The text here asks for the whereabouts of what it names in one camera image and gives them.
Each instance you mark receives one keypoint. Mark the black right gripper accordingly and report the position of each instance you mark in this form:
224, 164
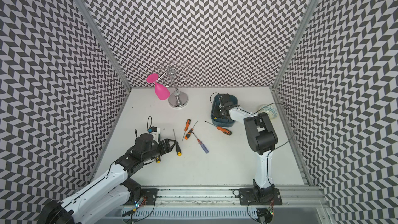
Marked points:
215, 113

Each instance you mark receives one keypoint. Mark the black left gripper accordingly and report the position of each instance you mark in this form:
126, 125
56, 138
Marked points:
169, 149

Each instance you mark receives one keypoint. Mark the orange black handle screwdriver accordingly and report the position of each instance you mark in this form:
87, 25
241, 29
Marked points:
188, 122

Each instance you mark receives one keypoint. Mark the blue transparent handle screwdriver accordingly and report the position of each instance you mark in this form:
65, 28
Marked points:
201, 144

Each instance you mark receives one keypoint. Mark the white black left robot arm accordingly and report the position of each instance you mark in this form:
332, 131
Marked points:
112, 189

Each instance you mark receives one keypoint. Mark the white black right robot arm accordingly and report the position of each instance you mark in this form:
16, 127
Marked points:
261, 137

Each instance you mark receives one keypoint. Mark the teal plastic storage box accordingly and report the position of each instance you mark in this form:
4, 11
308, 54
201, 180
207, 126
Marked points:
219, 121

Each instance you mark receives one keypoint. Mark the black yellow tip screwdriver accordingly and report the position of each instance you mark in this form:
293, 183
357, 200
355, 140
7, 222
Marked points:
178, 150

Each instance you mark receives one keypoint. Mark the chrome glass holder stand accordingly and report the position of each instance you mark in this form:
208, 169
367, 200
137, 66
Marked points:
171, 70

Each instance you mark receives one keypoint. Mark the patterned ceramic bowl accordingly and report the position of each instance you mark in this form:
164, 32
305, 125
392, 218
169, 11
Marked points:
270, 110

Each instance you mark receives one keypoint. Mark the pink plastic wine glass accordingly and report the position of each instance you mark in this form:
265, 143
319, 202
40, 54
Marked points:
160, 90

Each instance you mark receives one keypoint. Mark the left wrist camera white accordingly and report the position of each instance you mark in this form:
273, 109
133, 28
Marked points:
155, 132

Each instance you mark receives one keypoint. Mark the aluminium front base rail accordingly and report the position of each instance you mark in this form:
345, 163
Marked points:
191, 203

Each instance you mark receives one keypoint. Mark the aluminium right corner post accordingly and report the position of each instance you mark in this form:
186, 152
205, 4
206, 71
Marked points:
295, 42

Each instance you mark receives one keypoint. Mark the aluminium corner post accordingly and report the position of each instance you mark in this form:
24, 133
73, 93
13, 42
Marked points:
86, 14
295, 42

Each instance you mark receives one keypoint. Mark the aluminium left corner post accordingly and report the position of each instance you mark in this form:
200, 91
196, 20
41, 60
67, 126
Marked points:
86, 14

